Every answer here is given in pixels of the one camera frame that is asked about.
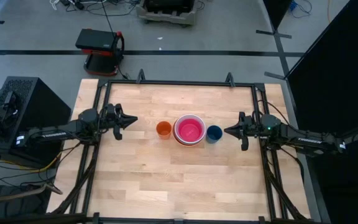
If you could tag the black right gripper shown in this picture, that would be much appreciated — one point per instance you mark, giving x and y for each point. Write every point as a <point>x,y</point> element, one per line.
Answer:
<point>245,133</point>

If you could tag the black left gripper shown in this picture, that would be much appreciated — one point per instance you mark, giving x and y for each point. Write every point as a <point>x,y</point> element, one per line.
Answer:
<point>120,124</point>

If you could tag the blue plastic cup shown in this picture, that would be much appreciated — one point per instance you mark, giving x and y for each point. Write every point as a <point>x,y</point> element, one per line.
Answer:
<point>214,133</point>

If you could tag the orange plastic cup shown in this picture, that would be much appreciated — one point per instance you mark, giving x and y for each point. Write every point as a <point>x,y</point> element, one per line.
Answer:
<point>164,129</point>

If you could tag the pink translucent bowl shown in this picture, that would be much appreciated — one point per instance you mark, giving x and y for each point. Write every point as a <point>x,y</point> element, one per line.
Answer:
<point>190,130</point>

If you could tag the white plastic bowl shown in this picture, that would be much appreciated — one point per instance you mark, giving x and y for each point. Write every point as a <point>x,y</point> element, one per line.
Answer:
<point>190,115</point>

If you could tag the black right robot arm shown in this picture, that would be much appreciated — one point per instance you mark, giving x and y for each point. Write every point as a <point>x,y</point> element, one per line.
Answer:
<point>309,140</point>

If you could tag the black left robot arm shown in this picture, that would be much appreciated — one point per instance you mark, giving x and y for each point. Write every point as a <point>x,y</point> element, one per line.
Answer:
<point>54,134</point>

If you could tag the black computer tower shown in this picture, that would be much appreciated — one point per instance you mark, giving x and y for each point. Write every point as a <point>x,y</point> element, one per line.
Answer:
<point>42,124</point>

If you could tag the red and black cart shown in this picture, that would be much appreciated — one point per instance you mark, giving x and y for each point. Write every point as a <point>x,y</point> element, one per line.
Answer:
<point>95,40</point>

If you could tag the grey equipment dolly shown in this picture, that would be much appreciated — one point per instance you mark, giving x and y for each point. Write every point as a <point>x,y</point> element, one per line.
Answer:
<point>166,17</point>

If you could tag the large black partition panel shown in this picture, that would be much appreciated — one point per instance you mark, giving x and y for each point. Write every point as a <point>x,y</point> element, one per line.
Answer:
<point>337,62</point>

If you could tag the black device on tower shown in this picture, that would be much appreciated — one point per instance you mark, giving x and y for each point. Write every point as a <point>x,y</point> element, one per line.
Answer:
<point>8,99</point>

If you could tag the black partition with foot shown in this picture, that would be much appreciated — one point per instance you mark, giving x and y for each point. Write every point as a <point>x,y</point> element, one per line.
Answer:
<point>275,12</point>

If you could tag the black power strip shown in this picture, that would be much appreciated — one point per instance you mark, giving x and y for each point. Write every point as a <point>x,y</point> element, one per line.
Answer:
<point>79,5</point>

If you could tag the black floor box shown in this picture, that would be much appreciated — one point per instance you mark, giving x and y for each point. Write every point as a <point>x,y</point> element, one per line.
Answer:
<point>11,210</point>

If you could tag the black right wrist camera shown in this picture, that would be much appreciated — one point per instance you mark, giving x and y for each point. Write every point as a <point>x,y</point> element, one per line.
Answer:
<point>252,127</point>

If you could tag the black metal table frame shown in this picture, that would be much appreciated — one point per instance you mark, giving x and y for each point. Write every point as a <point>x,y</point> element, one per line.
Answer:
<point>166,82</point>

